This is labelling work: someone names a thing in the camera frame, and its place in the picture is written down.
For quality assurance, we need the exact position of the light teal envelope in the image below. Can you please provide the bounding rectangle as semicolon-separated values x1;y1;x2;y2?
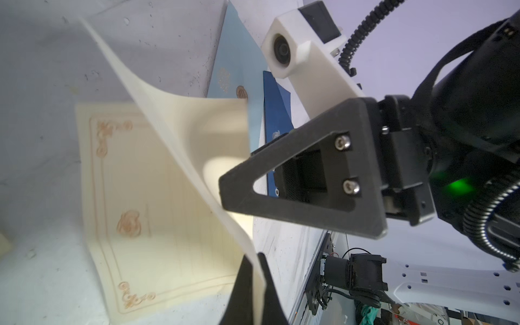
207;3;268;151

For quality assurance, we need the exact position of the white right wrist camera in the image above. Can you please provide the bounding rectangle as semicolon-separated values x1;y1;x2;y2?
261;1;365;119

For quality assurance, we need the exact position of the black corrugated cable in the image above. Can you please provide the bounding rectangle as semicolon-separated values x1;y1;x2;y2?
338;0;520;261

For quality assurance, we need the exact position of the dark blue envelope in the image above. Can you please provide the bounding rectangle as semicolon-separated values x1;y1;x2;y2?
261;70;295;199

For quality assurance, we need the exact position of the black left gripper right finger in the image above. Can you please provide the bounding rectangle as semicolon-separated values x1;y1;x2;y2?
258;253;288;325

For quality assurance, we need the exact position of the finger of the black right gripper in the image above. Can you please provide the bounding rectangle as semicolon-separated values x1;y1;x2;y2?
219;97;388;239

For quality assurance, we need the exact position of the cream lined letter paper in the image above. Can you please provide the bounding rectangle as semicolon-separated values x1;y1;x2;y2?
76;28;266;324

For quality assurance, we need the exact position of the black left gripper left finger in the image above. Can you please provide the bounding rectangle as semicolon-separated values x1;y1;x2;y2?
219;256;253;325

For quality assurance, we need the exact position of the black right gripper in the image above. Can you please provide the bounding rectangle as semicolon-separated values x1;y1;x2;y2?
381;14;519;244

